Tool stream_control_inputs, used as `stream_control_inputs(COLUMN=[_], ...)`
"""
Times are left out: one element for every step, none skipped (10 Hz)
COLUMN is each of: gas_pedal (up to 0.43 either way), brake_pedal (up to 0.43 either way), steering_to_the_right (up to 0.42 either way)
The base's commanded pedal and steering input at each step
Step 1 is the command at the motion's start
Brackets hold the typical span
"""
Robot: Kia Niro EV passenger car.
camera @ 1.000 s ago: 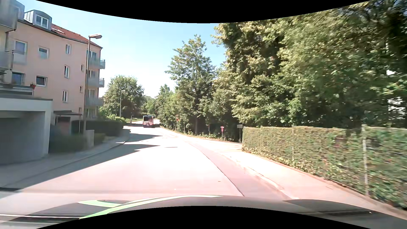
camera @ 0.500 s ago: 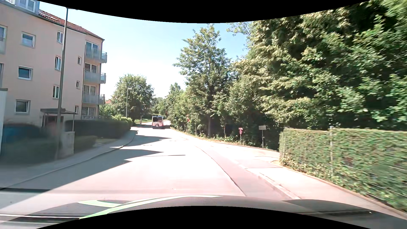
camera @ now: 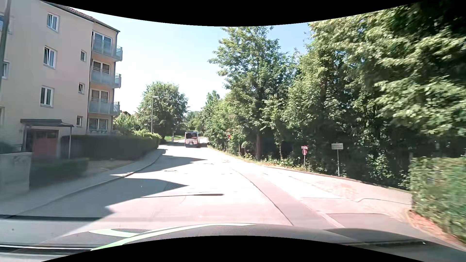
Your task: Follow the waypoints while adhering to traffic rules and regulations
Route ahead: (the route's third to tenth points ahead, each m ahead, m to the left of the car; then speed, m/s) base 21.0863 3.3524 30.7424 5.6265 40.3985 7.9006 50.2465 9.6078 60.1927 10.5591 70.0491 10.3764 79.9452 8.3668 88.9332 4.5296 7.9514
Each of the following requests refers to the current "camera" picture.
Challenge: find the dark green hedge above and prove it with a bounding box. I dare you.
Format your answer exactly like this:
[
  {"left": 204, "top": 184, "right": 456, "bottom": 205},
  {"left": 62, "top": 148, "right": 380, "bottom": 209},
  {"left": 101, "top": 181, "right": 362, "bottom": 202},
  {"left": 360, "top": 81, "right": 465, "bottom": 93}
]
[{"left": 60, "top": 132, "right": 162, "bottom": 161}]

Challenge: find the grey concrete wall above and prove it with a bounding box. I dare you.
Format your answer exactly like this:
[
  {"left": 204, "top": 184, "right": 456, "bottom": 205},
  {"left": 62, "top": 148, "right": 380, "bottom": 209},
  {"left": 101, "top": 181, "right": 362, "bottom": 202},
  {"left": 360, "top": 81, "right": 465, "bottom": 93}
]
[{"left": 0, "top": 152, "right": 33, "bottom": 199}]

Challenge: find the grey asphalt road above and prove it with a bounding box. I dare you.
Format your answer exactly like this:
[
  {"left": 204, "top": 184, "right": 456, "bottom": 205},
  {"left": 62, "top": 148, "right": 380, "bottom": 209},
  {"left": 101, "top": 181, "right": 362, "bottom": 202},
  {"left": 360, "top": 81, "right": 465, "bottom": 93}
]
[{"left": 0, "top": 138, "right": 466, "bottom": 252}]

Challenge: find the green bush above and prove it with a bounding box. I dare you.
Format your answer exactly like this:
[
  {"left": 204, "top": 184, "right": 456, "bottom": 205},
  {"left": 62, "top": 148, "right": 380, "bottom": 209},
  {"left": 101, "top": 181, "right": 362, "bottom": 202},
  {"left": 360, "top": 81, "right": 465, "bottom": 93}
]
[{"left": 113, "top": 114, "right": 141, "bottom": 136}]

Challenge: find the white bus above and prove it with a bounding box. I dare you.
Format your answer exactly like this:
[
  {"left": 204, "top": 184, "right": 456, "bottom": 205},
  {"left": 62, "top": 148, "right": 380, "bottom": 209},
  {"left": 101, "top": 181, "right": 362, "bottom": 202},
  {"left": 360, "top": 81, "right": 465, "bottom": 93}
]
[{"left": 184, "top": 131, "right": 200, "bottom": 148}]

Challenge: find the large green tree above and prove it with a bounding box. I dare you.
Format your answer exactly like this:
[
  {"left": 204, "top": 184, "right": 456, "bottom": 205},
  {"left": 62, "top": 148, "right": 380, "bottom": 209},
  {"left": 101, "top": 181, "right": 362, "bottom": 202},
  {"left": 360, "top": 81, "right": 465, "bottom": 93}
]
[{"left": 136, "top": 81, "right": 189, "bottom": 139}]

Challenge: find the pole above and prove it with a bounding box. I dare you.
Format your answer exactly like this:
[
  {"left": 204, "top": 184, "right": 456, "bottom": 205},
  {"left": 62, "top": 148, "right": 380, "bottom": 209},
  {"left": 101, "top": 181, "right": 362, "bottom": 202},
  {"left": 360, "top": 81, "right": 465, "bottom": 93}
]
[{"left": 0, "top": 0, "right": 12, "bottom": 88}]

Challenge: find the car's own bonnet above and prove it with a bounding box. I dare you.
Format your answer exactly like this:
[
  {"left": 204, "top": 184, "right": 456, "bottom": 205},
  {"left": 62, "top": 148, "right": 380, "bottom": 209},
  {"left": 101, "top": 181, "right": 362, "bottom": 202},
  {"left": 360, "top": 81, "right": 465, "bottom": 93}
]
[{"left": 0, "top": 223, "right": 466, "bottom": 255}]

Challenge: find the lamp post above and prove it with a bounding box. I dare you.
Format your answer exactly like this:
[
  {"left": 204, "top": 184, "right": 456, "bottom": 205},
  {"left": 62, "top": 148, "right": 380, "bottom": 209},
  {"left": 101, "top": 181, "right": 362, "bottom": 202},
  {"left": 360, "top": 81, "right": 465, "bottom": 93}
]
[{"left": 151, "top": 96, "right": 160, "bottom": 134}]

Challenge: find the row of trees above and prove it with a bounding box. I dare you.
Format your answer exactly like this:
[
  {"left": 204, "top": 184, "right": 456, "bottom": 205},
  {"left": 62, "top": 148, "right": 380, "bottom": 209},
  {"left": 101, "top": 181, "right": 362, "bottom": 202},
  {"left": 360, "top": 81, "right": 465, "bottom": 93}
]
[{"left": 189, "top": 2, "right": 466, "bottom": 190}]

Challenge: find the white rectangular road sign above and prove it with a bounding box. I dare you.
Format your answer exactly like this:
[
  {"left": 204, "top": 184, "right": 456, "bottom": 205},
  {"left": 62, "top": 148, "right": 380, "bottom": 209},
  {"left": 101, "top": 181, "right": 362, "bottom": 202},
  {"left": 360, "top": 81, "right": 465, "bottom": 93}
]
[{"left": 331, "top": 143, "right": 344, "bottom": 177}]

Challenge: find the low dark hedge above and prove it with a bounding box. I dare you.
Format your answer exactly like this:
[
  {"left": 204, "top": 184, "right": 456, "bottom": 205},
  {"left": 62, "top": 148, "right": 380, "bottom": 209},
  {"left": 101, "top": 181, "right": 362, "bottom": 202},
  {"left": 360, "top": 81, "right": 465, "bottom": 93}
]
[{"left": 30, "top": 157, "right": 90, "bottom": 188}]

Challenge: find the grey pavement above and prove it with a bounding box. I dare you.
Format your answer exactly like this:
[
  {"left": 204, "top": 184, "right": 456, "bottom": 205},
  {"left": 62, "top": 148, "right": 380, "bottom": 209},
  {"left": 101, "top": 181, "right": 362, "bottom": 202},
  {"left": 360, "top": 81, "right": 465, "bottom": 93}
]
[{"left": 0, "top": 148, "right": 166, "bottom": 216}]

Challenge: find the beige apartment building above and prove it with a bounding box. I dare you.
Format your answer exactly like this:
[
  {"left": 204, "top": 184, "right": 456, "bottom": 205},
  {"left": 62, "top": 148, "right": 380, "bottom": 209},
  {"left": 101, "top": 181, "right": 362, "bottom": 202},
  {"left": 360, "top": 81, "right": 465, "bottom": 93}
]
[{"left": 0, "top": 0, "right": 123, "bottom": 158}]

